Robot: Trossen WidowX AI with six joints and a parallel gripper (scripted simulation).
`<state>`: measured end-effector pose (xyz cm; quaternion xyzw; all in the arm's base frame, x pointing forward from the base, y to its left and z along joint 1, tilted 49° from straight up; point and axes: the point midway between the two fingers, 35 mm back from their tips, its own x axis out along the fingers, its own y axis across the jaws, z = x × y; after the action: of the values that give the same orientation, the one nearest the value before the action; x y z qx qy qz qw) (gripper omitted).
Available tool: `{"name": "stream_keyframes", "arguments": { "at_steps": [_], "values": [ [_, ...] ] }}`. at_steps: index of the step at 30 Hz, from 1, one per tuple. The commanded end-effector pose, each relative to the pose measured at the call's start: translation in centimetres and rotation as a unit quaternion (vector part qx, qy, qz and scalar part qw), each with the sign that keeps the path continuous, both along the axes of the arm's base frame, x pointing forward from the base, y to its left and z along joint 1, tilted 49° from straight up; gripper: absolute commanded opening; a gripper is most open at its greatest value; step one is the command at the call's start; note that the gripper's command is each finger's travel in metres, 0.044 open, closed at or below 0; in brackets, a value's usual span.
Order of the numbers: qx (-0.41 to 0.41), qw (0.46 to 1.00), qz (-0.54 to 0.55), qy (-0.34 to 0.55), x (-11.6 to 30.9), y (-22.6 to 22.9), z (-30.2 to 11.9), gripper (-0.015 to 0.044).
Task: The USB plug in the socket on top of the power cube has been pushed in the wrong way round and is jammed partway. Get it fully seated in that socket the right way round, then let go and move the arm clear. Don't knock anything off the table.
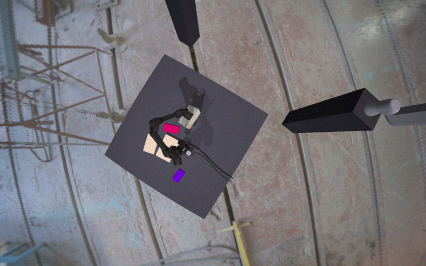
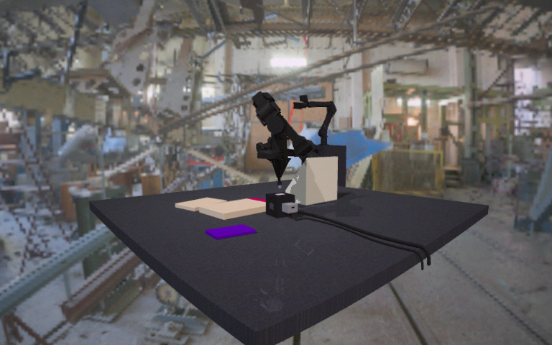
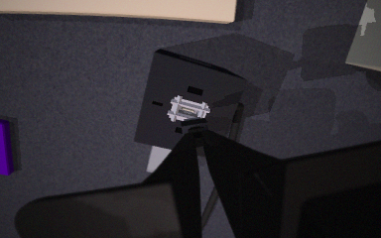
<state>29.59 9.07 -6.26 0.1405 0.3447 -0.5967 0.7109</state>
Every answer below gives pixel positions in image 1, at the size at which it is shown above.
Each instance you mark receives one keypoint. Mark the purple flat rectangular block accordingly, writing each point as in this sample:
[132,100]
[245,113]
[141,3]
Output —
[178,175]

